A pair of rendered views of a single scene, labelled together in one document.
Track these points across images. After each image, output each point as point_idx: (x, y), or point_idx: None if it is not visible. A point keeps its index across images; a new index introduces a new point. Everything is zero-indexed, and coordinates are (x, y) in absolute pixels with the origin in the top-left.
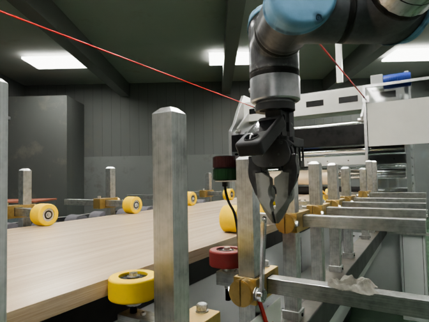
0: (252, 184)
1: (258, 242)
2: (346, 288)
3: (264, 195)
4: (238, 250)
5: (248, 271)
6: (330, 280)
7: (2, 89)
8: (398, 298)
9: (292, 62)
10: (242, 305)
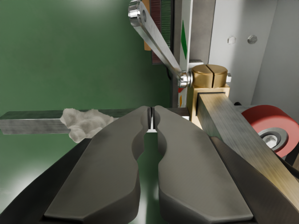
0: (244, 163)
1: (208, 133)
2: (87, 112)
3: (179, 136)
4: (236, 110)
5: (210, 96)
6: (109, 122)
7: None
8: (43, 118)
9: None
10: (203, 65)
